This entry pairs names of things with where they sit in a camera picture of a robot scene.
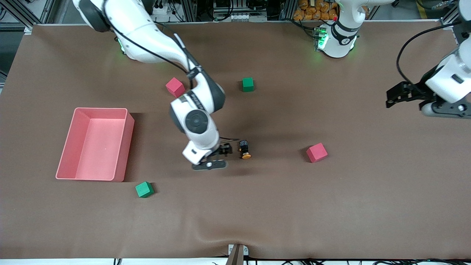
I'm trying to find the orange packets pile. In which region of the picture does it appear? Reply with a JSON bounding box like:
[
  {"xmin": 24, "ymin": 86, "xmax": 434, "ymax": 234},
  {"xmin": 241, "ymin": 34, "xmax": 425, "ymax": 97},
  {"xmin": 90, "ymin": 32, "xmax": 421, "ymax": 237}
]
[{"xmin": 293, "ymin": 0, "xmax": 339, "ymax": 21}]

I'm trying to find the white power strip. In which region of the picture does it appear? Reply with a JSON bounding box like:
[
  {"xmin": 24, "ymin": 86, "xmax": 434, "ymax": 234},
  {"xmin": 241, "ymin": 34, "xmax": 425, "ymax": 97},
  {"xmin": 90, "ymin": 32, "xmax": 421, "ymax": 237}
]
[{"xmin": 147, "ymin": 3, "xmax": 173, "ymax": 16}]

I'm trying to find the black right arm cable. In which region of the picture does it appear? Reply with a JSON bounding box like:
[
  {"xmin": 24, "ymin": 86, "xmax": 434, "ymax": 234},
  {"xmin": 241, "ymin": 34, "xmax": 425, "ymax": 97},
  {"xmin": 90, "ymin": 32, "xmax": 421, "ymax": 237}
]
[{"xmin": 103, "ymin": 0, "xmax": 240, "ymax": 142}]

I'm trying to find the aluminium frame profile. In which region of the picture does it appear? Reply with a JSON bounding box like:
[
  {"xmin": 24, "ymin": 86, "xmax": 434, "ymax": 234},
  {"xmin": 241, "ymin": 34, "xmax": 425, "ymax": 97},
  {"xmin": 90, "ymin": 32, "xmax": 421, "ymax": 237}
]
[
  {"xmin": 439, "ymin": 0, "xmax": 460, "ymax": 30},
  {"xmin": 0, "ymin": 0, "xmax": 56, "ymax": 32}
]

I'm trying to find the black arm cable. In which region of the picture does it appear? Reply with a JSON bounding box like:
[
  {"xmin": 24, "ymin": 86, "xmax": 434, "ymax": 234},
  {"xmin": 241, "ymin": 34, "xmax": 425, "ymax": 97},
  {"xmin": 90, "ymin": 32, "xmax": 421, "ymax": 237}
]
[
  {"xmin": 396, "ymin": 20, "xmax": 462, "ymax": 94},
  {"xmin": 103, "ymin": 0, "xmax": 240, "ymax": 142}
]

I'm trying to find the orange black push button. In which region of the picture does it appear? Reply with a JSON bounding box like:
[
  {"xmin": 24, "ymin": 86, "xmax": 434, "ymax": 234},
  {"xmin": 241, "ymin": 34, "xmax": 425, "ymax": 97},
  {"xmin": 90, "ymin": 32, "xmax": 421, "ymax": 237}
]
[{"xmin": 238, "ymin": 139, "xmax": 252, "ymax": 160}]

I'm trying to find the brown table cover sheet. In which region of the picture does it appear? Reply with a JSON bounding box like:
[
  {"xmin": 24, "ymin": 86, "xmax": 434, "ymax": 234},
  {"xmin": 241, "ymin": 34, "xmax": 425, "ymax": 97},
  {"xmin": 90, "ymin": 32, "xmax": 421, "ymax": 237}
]
[{"xmin": 0, "ymin": 20, "xmax": 471, "ymax": 260}]

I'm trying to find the aluminium frame post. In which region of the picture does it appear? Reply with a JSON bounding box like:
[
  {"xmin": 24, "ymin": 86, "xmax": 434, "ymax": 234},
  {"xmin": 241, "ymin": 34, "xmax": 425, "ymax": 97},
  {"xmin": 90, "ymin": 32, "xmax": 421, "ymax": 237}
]
[
  {"xmin": 279, "ymin": 0, "xmax": 295, "ymax": 21},
  {"xmin": 180, "ymin": 0, "xmax": 197, "ymax": 22}
]

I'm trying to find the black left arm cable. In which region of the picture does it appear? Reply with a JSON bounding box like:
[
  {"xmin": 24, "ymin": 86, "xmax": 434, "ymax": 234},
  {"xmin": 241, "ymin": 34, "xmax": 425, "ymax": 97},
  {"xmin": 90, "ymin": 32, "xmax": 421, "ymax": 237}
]
[{"xmin": 396, "ymin": 20, "xmax": 462, "ymax": 94}]

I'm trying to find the metal table clamp bracket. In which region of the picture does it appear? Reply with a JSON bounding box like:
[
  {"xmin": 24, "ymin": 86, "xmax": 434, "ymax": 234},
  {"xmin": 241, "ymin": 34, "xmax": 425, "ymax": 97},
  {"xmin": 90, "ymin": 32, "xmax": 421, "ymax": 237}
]
[{"xmin": 226, "ymin": 244, "xmax": 249, "ymax": 265}]

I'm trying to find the white terminal block row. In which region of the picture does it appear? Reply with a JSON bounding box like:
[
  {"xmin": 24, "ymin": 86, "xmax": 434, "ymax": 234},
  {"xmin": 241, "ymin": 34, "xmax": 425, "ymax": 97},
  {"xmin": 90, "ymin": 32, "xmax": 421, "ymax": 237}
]
[{"xmin": 215, "ymin": 13, "xmax": 251, "ymax": 21}]

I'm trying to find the pink foam cube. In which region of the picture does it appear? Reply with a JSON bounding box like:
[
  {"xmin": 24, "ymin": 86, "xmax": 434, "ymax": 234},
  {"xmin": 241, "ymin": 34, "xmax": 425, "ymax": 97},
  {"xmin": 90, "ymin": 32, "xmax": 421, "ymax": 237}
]
[
  {"xmin": 306, "ymin": 143, "xmax": 328, "ymax": 163},
  {"xmin": 165, "ymin": 77, "xmax": 185, "ymax": 98}
]

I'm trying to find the pink plastic bin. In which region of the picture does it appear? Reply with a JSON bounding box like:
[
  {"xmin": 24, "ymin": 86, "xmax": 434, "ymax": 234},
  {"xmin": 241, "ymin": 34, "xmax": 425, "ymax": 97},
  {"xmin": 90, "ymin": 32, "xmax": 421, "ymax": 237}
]
[{"xmin": 55, "ymin": 107, "xmax": 135, "ymax": 183}]

